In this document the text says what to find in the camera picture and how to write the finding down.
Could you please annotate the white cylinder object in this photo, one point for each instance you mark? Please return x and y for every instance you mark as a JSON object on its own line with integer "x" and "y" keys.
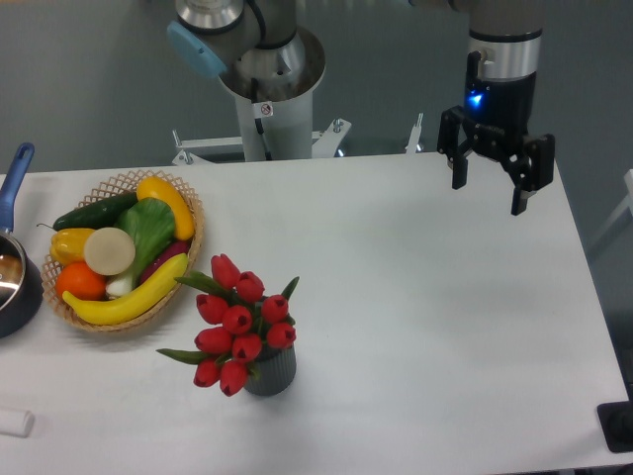
{"x": 17, "y": 423}

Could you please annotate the grey ribbed vase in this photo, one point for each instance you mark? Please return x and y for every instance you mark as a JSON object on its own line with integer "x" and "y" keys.
{"x": 277, "y": 369}

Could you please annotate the woven wicker basket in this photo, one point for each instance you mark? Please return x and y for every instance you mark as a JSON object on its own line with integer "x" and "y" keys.
{"x": 117, "y": 185}

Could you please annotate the red tulip bouquet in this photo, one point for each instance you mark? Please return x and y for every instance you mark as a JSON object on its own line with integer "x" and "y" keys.
{"x": 241, "y": 320}

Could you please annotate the yellow bell pepper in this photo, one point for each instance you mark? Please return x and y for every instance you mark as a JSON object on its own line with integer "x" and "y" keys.
{"x": 67, "y": 246}

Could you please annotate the green cucumber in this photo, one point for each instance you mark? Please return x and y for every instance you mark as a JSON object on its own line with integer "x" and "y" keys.
{"x": 97, "y": 215}

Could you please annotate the purple eggplant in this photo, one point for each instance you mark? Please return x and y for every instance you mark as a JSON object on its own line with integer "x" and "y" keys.
{"x": 177, "y": 247}

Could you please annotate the white furniture at right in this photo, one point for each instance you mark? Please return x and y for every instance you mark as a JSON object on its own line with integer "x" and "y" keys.
{"x": 615, "y": 224}

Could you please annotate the black device at edge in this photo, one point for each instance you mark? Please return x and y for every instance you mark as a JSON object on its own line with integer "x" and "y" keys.
{"x": 616, "y": 423}

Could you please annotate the yellow banana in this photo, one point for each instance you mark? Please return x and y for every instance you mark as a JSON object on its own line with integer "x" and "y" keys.
{"x": 134, "y": 304}

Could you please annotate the yellow squash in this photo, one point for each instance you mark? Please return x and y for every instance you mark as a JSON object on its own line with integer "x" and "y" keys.
{"x": 162, "y": 190}

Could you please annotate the blue handled saucepan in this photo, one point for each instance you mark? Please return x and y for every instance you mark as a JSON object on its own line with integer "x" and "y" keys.
{"x": 21, "y": 283}

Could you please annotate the beige round disc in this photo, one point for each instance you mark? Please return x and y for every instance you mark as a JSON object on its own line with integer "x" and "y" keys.
{"x": 109, "y": 251}

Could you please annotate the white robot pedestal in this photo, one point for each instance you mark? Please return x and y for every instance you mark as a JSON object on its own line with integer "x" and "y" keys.
{"x": 268, "y": 63}

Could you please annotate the green bok choy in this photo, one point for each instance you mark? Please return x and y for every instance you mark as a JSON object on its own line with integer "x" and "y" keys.
{"x": 151, "y": 225}

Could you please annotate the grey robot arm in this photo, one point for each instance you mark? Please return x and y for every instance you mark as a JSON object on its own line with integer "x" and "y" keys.
{"x": 501, "y": 71}

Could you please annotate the white metal base frame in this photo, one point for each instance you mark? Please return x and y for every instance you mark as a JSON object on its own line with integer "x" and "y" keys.
{"x": 332, "y": 142}

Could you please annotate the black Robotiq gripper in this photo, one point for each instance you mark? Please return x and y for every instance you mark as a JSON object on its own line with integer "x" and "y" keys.
{"x": 495, "y": 122}

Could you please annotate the orange fruit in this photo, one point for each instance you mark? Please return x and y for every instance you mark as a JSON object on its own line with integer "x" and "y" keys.
{"x": 81, "y": 281}

